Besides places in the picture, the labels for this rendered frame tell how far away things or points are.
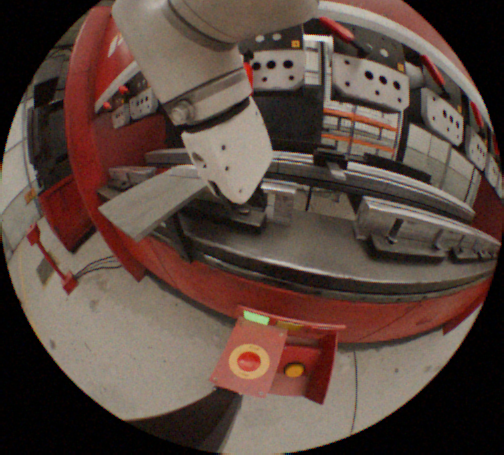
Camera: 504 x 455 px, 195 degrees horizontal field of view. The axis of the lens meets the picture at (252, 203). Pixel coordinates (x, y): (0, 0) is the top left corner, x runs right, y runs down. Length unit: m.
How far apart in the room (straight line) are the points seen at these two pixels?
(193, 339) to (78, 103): 1.62
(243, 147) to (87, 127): 1.07
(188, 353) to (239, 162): 1.15
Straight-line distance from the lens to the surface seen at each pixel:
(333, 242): 0.37
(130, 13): 0.15
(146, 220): 0.23
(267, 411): 1.18
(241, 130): 0.15
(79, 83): 1.22
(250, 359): 0.30
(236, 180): 0.15
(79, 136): 1.13
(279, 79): 0.29
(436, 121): 0.40
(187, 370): 1.18
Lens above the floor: 1.11
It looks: 31 degrees down
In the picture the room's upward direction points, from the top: straight up
